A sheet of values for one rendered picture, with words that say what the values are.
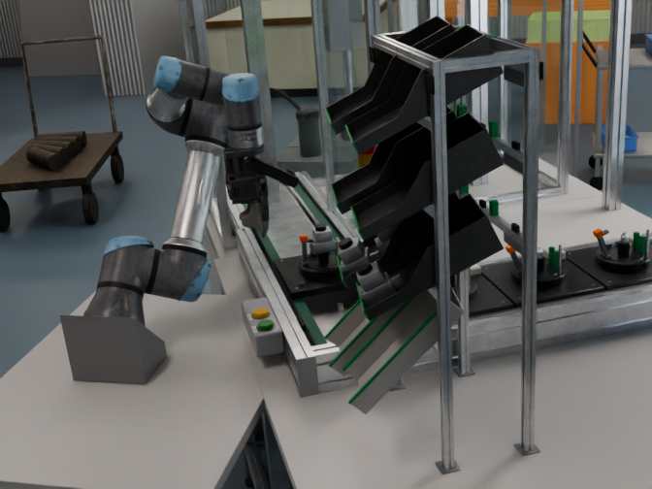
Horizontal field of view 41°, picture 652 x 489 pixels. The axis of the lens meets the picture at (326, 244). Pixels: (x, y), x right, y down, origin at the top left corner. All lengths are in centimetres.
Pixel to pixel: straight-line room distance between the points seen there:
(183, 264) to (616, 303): 107
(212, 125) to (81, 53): 959
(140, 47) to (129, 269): 790
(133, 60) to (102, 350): 798
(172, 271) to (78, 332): 27
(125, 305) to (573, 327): 109
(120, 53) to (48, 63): 219
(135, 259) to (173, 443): 50
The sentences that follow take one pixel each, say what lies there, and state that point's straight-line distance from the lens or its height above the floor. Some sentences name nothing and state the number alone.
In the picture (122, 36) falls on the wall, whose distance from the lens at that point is 1002.
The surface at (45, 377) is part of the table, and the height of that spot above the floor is 86.
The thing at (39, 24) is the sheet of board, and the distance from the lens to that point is 1218.
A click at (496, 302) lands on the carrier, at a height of 97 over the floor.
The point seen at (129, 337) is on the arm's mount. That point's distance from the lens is 213.
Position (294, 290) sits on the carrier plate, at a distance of 229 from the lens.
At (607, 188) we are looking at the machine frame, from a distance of 309.
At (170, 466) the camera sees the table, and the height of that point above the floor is 86.
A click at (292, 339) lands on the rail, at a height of 96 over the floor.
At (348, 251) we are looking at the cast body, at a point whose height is 126.
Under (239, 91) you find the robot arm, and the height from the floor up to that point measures 156.
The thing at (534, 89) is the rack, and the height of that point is 159.
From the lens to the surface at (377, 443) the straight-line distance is 186.
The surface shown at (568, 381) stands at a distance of 208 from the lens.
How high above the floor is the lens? 193
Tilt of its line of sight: 22 degrees down
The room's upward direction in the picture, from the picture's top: 5 degrees counter-clockwise
